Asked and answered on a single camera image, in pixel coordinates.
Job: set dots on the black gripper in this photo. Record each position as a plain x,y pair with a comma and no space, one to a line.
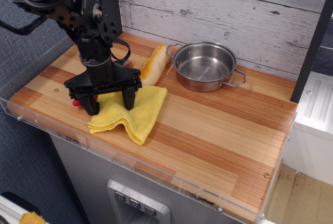
89,103

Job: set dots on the yellow cloth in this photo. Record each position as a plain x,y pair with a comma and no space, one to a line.
138,122

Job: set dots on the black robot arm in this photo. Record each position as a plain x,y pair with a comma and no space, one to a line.
86,24

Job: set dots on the toy bread loaf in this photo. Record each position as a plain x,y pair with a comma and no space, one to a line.
155,65

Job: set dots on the grey cabinet with button panel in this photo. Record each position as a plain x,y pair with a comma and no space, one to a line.
111,193

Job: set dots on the stainless steel pot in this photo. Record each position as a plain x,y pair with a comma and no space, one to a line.
205,66

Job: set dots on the clear acrylic table guard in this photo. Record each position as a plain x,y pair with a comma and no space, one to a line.
206,150

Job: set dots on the black yellow object bottom left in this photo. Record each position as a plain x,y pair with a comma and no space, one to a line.
15,209

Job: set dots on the white ridged side unit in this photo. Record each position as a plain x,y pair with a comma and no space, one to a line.
308,148

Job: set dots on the red handled metal spoon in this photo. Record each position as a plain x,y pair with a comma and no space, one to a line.
76,103

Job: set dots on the dark grey right post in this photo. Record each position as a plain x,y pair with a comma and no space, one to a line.
311,54

